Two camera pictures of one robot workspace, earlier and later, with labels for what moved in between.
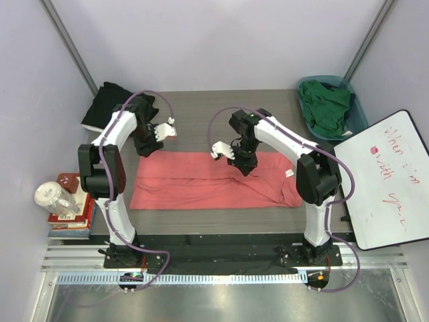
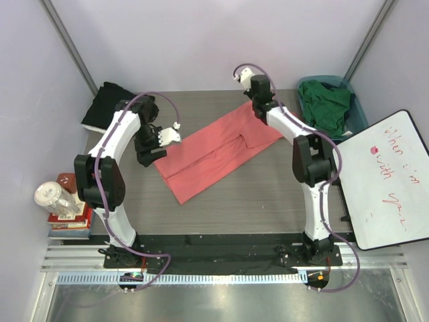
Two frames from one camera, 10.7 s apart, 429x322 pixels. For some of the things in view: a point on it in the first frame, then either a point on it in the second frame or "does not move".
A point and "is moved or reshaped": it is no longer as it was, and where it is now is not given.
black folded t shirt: (100, 113) does not move
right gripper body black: (245, 153) -> (254, 102)
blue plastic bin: (357, 119) does not move
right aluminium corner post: (375, 25) does not move
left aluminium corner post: (50, 10) does not move
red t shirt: (198, 180) is moved or reshaped
